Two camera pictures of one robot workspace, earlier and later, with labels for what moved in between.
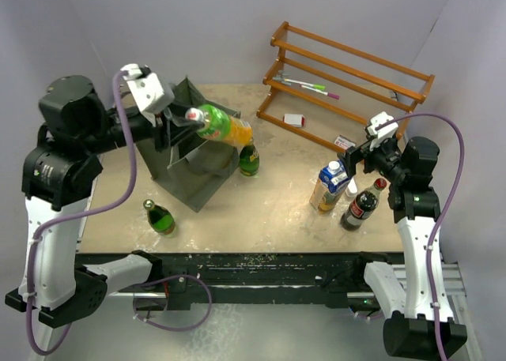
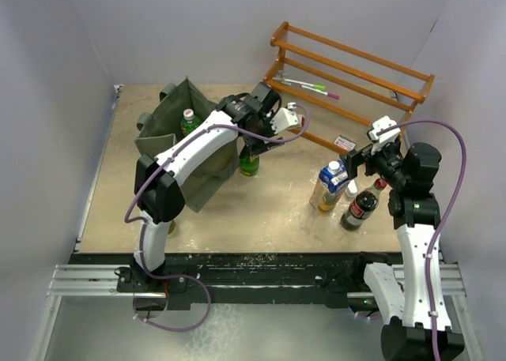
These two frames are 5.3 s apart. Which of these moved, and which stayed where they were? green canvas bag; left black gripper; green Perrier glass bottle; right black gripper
Moved: left black gripper
Stayed: right black gripper; green Perrier glass bottle; green canvas bag
